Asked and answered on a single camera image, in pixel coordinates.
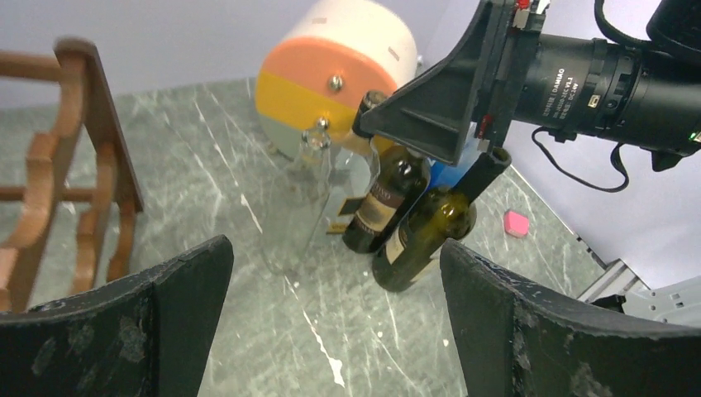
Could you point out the small clear square bottle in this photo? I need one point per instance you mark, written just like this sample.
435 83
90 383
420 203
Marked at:
295 203

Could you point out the clear bottle with black cap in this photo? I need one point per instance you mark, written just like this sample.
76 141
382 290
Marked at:
355 168

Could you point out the brown wooden wine rack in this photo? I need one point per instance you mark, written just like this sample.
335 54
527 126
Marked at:
86 104

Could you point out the aluminium frame rail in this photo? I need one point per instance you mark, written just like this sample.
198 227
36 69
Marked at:
620 289

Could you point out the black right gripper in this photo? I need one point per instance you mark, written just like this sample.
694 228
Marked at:
480 81

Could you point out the pink eraser block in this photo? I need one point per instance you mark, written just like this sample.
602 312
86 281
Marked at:
516 224

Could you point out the cream orange yellow cylinder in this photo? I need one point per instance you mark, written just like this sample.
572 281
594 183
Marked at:
321 69

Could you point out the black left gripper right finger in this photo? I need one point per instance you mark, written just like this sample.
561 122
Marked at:
515 337

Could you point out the blue bottle with silver cap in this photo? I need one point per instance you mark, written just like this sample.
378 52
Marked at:
443 174

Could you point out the dark green wine bottle front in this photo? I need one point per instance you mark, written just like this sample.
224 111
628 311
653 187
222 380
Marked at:
442 213

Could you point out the dark wine bottle behind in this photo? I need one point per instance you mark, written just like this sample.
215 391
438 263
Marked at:
403 177

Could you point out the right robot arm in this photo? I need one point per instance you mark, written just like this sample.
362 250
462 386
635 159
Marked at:
621 89

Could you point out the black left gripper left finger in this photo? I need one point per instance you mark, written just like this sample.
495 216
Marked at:
146 334

